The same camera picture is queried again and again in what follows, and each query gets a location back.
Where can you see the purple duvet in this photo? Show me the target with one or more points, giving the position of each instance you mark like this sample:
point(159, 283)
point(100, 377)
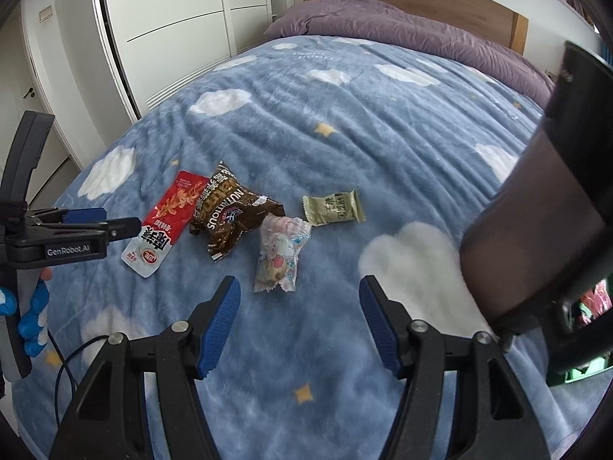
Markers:
point(381, 22)

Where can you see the black and bronze kettle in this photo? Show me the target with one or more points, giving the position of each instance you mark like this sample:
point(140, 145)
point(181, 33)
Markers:
point(545, 238)

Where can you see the green tray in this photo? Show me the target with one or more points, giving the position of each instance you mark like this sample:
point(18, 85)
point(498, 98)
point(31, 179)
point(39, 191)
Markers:
point(593, 368)

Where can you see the white wardrobe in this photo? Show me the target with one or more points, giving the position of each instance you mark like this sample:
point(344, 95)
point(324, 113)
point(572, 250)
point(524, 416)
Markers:
point(159, 46)

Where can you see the olive green candy packet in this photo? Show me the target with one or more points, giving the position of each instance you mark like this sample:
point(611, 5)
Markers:
point(334, 208)

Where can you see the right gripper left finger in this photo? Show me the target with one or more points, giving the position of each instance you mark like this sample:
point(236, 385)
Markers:
point(107, 418)

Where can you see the blue gloved left hand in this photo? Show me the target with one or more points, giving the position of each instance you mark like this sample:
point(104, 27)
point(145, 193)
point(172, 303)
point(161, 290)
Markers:
point(33, 323)

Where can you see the blue cloud-pattern blanket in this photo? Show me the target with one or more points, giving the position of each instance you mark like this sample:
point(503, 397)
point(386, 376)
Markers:
point(424, 141)

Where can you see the clear pastel candy bag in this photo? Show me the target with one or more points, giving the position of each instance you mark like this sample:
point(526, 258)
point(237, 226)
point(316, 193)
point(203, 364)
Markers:
point(281, 241)

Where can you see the brown oat snack bag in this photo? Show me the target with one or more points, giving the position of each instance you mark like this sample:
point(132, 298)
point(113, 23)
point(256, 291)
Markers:
point(226, 210)

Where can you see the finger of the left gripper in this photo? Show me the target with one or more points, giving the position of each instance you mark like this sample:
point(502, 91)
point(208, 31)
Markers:
point(122, 228)
point(70, 216)

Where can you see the pink My Melody snack pouch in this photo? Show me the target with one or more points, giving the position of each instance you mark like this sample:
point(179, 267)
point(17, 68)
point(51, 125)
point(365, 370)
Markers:
point(594, 303)

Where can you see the red spicy strip packet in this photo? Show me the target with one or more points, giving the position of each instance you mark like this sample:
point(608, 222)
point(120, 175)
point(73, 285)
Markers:
point(164, 224)

